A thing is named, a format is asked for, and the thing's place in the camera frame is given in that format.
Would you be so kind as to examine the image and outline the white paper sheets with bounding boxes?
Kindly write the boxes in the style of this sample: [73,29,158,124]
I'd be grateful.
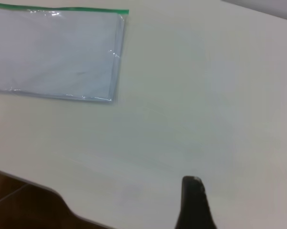
[0,11,120,99]

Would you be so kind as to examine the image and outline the clear zip bag green strip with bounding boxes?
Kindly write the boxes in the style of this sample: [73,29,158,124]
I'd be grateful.
[0,6,130,104]

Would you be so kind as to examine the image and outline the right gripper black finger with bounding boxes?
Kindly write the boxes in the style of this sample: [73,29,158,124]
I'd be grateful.
[174,176,218,229]

